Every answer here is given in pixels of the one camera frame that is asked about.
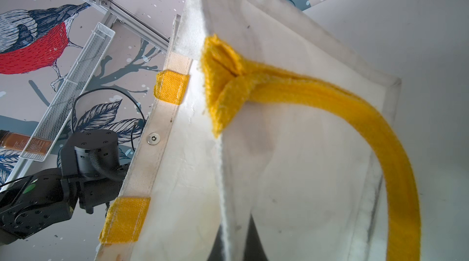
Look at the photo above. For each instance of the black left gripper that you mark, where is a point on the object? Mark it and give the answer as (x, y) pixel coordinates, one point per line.
(92, 174)

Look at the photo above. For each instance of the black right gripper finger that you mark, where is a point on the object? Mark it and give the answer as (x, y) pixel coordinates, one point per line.
(253, 250)

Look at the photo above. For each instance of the white pouch with yellow handles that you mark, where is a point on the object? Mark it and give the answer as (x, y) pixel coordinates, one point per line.
(260, 112)

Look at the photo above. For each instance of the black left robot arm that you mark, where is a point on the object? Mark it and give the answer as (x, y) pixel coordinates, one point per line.
(33, 203)

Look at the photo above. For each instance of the clear acrylic shelf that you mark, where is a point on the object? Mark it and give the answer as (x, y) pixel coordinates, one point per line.
(23, 112)

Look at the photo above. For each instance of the orange spice jar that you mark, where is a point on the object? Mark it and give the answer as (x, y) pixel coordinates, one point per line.
(19, 142)

